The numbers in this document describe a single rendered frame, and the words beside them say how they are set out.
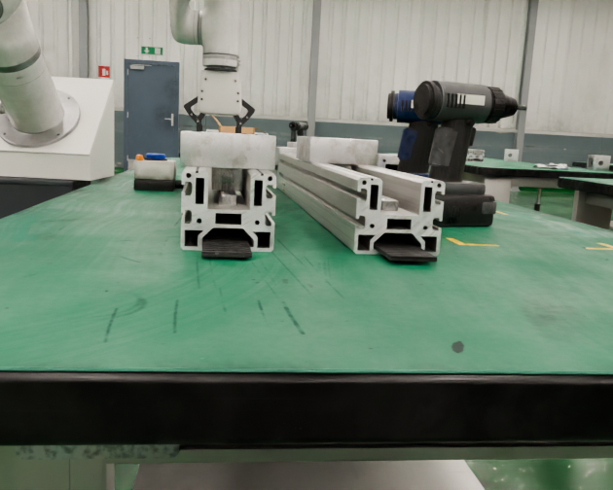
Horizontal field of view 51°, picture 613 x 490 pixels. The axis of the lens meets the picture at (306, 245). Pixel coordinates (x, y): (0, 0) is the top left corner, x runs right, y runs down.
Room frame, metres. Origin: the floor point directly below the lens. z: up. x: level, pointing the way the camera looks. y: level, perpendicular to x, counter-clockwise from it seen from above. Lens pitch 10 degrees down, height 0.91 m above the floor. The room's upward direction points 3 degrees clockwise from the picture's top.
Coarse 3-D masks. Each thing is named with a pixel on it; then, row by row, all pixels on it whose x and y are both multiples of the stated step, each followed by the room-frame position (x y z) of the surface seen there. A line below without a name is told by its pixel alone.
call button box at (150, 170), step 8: (136, 160) 1.29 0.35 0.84; (144, 160) 1.29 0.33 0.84; (152, 160) 1.29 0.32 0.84; (160, 160) 1.31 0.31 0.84; (168, 160) 1.33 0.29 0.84; (136, 168) 1.28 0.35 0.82; (144, 168) 1.29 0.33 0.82; (152, 168) 1.29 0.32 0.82; (160, 168) 1.29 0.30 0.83; (168, 168) 1.29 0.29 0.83; (136, 176) 1.28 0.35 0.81; (144, 176) 1.29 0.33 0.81; (152, 176) 1.29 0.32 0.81; (160, 176) 1.29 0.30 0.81; (168, 176) 1.29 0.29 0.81; (136, 184) 1.28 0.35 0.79; (144, 184) 1.29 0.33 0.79; (152, 184) 1.29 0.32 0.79; (160, 184) 1.29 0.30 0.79; (168, 184) 1.29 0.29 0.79; (176, 184) 1.33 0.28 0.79
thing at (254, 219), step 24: (192, 168) 0.71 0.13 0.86; (192, 192) 0.67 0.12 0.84; (216, 192) 0.85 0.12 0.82; (240, 192) 0.87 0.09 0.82; (264, 192) 0.68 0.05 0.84; (192, 216) 0.67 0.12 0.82; (216, 216) 0.74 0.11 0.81; (240, 216) 0.70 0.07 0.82; (264, 216) 0.68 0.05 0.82; (192, 240) 0.71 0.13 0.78; (264, 240) 0.73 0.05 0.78
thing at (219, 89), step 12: (204, 72) 1.50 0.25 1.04; (216, 72) 1.50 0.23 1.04; (228, 72) 1.50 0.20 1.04; (204, 84) 1.50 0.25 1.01; (216, 84) 1.50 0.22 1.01; (228, 84) 1.50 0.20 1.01; (240, 84) 1.52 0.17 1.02; (204, 96) 1.50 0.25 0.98; (216, 96) 1.50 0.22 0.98; (228, 96) 1.50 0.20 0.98; (240, 96) 1.51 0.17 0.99; (204, 108) 1.50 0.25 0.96; (216, 108) 1.50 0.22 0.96; (228, 108) 1.50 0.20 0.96; (240, 108) 1.51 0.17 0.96
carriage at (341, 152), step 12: (300, 144) 1.13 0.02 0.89; (312, 144) 1.02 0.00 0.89; (324, 144) 1.02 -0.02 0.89; (336, 144) 1.02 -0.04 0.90; (348, 144) 1.03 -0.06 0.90; (360, 144) 1.03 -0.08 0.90; (372, 144) 1.03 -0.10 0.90; (300, 156) 1.12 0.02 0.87; (312, 156) 1.02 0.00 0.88; (324, 156) 1.02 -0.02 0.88; (336, 156) 1.02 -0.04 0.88; (348, 156) 1.03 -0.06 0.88; (360, 156) 1.03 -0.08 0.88; (372, 156) 1.03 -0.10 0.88; (348, 168) 1.04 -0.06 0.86
